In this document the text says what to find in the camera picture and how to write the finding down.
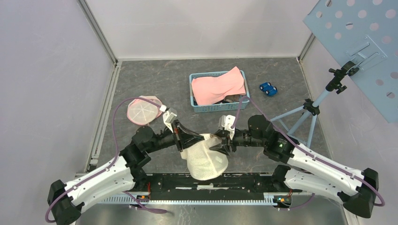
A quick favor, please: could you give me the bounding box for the blue tripod stand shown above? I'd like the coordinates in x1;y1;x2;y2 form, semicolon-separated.
271;61;361;147

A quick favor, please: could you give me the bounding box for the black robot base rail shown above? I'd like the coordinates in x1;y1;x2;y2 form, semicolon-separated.
131;172;291;201

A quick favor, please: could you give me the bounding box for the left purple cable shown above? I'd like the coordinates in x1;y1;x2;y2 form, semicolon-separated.
45;97;170;224

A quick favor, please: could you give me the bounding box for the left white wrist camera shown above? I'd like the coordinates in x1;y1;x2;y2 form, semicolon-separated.
159;105;177;131

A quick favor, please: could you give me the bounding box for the blue perforated panel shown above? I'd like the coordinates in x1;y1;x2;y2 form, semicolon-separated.
303;0;398;123

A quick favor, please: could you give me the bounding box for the light blue plastic basket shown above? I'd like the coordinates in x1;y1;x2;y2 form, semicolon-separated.
189;71;249;113

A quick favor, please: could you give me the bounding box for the pink bra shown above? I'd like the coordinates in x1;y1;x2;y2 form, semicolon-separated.
191;67;246;105

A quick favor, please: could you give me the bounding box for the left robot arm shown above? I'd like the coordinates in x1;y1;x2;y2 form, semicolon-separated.
45;120;209;225

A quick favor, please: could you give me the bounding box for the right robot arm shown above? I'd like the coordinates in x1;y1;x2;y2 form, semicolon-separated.
210;115;379;218

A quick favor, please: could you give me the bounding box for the white mesh laundry bag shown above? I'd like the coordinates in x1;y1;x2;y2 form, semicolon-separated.
127;99;162;126

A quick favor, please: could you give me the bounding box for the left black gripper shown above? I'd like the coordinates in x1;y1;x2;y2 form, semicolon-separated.
145;119;204;153

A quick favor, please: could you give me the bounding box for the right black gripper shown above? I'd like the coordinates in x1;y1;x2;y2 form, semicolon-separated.
209;128;265;157

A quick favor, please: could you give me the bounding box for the beige bra in basket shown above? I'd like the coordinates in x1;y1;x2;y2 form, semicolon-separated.
220;94;245;104

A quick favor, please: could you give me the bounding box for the white cable tray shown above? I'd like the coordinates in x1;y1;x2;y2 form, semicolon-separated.
100;194;291;206

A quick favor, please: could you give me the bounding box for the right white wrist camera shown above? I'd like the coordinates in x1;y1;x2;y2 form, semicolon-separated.
218;115;236;140

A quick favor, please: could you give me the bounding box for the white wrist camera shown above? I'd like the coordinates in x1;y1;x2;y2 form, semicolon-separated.
218;115;236;140
159;105;177;131

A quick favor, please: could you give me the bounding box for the blue toy car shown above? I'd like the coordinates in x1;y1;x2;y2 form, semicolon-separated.
259;82;277;97

